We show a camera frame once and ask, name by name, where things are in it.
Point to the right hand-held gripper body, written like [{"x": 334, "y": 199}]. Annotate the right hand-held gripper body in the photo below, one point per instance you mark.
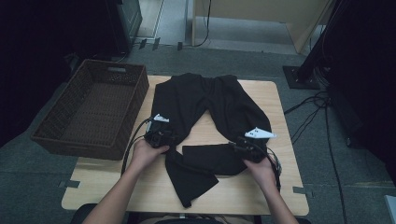
[{"x": 253, "y": 149}]

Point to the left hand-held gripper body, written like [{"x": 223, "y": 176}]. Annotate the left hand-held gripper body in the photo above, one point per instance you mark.
[{"x": 158, "y": 135}]

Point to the black pants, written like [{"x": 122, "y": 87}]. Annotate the black pants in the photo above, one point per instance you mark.
[{"x": 186, "y": 102}]

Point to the brown wicker basket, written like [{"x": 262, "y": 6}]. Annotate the brown wicker basket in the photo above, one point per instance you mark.
[{"x": 93, "y": 118}]

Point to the person's left hand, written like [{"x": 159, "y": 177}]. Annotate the person's left hand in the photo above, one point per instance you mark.
[{"x": 144, "y": 154}]

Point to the person's right hand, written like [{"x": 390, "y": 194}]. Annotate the person's right hand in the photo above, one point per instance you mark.
[{"x": 263, "y": 174}]

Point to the black metal stand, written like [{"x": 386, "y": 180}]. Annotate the black metal stand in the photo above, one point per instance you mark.
[{"x": 300, "y": 77}]

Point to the black chair armrest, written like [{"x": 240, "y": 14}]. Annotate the black chair armrest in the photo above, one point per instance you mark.
[
  {"x": 306, "y": 221},
  {"x": 81, "y": 214}
]

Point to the person's lap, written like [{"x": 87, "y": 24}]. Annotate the person's lap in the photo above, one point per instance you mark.
[{"x": 186, "y": 221}]

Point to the dark floor tape strip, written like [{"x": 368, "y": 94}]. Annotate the dark floor tape strip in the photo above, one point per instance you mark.
[
  {"x": 180, "y": 46},
  {"x": 142, "y": 43},
  {"x": 156, "y": 44}
]

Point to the dark cabinet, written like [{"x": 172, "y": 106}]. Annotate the dark cabinet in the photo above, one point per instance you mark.
[{"x": 127, "y": 21}]

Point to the dark curtain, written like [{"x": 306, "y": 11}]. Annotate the dark curtain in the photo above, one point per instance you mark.
[
  {"x": 367, "y": 62},
  {"x": 31, "y": 46}
]

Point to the pale box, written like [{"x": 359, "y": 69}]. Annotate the pale box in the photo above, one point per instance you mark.
[{"x": 391, "y": 211}]

